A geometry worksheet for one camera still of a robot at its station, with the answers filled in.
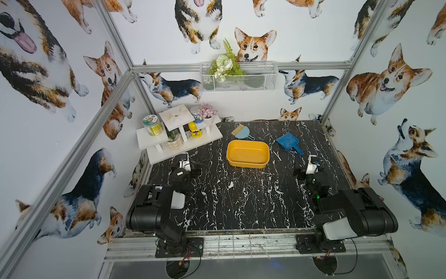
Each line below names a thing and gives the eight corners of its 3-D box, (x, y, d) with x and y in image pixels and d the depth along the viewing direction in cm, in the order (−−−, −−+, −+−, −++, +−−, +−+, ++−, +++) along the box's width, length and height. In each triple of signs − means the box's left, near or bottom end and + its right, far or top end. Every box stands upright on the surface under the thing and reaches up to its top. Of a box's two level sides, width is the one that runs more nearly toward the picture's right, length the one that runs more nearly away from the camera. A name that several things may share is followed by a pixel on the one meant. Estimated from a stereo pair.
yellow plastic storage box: (226, 169, 101) (225, 163, 96) (227, 145, 112) (226, 139, 107) (270, 169, 101) (271, 163, 96) (266, 145, 112) (267, 139, 107)
